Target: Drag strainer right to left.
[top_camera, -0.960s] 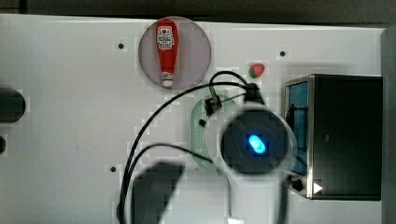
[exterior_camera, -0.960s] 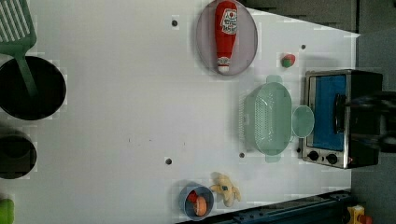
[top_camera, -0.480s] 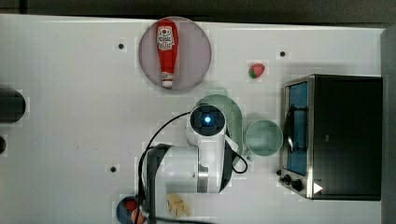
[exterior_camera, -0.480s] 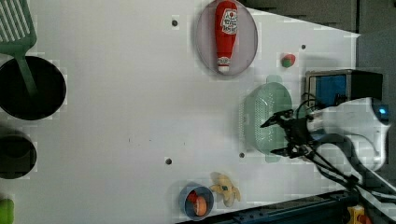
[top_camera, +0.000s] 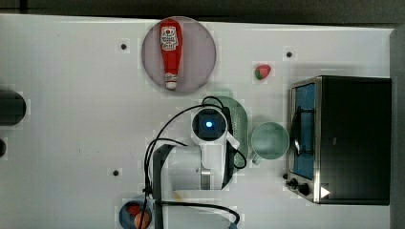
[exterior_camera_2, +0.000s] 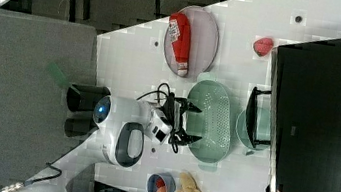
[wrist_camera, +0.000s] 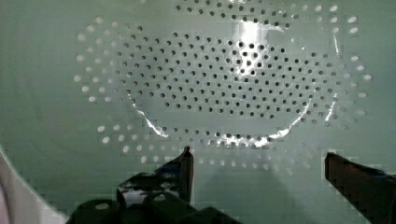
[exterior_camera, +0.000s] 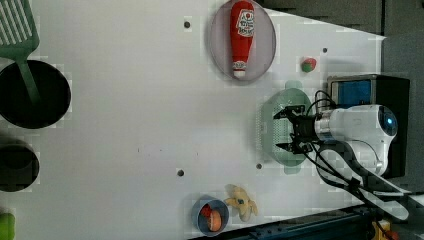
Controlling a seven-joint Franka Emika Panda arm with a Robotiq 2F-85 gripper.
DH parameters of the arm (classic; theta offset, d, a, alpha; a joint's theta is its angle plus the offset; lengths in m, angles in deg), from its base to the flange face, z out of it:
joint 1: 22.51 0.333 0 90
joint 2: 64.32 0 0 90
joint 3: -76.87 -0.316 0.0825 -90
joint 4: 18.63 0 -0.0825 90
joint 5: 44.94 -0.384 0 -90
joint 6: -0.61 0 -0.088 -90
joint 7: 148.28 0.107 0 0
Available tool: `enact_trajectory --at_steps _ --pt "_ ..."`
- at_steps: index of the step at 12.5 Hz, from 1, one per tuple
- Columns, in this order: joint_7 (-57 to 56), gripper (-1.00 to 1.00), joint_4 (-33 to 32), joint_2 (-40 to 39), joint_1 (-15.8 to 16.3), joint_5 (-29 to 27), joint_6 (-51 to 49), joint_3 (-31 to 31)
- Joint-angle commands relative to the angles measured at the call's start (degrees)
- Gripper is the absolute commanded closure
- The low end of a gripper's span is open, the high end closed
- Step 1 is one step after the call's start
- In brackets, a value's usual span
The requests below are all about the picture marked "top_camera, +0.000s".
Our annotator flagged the mint green oval strainer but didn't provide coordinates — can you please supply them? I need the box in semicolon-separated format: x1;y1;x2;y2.
204;96;248;172

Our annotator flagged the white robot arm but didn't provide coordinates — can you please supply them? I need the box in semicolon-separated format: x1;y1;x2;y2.
152;105;240;229

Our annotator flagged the grey round plate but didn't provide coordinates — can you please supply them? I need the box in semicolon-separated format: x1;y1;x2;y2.
141;16;216;93

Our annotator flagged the mint green mug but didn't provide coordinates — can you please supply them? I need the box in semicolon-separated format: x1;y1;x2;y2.
250;122;289;165

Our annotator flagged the toy strawberry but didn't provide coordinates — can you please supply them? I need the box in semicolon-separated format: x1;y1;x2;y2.
254;64;271;80

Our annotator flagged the red ketchup bottle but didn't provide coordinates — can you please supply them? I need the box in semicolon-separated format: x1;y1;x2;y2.
160;19;182;90

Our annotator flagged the red toy fruit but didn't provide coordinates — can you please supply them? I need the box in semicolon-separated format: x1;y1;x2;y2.
127;204;140;217

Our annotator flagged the blue bowl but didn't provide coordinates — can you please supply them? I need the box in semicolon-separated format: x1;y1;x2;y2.
118;199;152;229

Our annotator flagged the black toaster oven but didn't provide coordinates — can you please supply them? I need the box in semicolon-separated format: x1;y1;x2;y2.
283;75;392;205

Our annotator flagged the black power cable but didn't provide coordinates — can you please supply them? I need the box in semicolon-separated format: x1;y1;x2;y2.
159;199;242;229

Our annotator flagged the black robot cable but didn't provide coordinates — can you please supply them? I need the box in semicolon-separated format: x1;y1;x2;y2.
143;95;247;229

